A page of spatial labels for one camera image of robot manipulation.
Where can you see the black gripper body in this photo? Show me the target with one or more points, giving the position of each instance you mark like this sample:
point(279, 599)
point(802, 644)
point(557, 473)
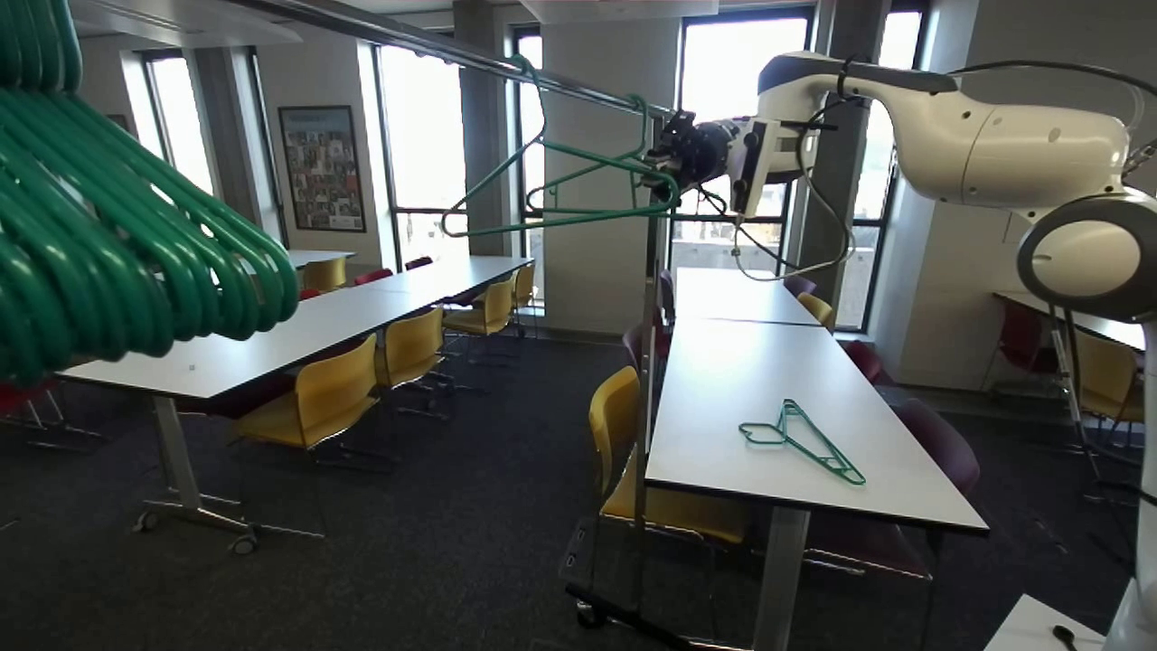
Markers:
point(695, 148)

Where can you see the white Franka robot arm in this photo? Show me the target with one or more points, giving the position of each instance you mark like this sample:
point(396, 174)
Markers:
point(1026, 148)

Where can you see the purple chair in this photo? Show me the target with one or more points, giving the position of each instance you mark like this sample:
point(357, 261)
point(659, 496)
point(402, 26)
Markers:
point(946, 441)
point(799, 288)

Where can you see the yellow chair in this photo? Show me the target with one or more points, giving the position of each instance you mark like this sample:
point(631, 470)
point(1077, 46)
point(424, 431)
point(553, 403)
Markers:
point(527, 283)
point(491, 306)
point(615, 418)
point(313, 401)
point(321, 278)
point(414, 349)
point(1106, 376)
point(818, 308)

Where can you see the white work table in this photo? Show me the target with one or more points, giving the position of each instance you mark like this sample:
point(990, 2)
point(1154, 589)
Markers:
point(745, 386)

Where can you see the red chair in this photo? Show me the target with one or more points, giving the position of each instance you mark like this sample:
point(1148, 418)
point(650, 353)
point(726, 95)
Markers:
point(369, 278)
point(30, 403)
point(418, 261)
point(1030, 339)

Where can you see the large framed picture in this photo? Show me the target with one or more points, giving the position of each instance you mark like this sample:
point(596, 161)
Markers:
point(322, 169)

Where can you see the long white table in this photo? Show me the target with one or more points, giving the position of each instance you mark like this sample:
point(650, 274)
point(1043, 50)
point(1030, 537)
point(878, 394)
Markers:
point(301, 326)

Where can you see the bunch of green hangers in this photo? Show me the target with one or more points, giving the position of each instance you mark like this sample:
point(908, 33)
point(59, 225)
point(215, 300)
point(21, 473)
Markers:
point(121, 239)

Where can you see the white robot stand top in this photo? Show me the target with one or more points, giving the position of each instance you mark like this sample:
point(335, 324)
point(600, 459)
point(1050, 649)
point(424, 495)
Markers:
point(1026, 628)

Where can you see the small black object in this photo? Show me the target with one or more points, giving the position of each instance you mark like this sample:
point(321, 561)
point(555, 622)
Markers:
point(1066, 631)

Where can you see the metal clothes rail rack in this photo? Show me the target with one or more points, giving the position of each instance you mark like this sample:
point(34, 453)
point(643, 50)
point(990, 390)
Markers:
point(657, 313)

